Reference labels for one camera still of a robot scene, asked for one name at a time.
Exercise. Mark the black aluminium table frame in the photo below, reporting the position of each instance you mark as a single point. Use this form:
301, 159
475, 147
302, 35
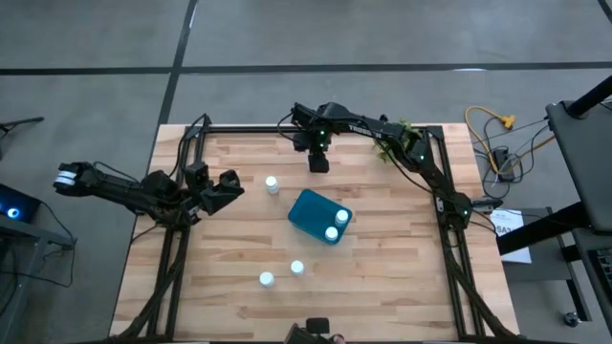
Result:
239, 129

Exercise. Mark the grey metal desk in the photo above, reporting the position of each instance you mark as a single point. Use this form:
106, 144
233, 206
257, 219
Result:
24, 248

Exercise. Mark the dark grey cart top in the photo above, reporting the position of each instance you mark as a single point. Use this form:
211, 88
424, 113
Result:
583, 157

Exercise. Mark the cart caster wheel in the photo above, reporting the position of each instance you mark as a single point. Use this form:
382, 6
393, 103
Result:
571, 319

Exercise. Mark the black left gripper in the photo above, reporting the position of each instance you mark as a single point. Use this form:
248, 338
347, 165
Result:
216, 198

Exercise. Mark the small green artificial plant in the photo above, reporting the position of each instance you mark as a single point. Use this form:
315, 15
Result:
382, 153

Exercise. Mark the teal plastic basket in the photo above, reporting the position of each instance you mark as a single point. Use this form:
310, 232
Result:
313, 215

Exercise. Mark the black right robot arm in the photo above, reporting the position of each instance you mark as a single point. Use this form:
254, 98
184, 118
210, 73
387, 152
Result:
363, 126

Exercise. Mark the black tripod leg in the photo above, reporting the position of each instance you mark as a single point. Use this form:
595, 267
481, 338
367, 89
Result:
24, 122

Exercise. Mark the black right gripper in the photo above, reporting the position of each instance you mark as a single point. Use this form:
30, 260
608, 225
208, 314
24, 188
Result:
311, 142

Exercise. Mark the black box with blue light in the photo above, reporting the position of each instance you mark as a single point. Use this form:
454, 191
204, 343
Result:
16, 203

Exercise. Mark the black power strip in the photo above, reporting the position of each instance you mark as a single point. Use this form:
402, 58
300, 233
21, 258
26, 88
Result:
502, 162

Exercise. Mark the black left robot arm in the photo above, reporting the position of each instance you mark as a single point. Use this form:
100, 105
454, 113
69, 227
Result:
115, 188

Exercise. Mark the black cart pole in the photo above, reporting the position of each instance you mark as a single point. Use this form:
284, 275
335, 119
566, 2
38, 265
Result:
590, 99

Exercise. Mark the white pill bottle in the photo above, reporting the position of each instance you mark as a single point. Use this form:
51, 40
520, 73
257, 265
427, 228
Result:
297, 267
271, 184
341, 217
266, 279
331, 233

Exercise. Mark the person's hand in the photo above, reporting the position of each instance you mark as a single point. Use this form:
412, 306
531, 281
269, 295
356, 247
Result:
338, 339

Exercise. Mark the black cart base beam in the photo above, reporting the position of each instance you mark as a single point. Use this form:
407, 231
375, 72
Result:
540, 229

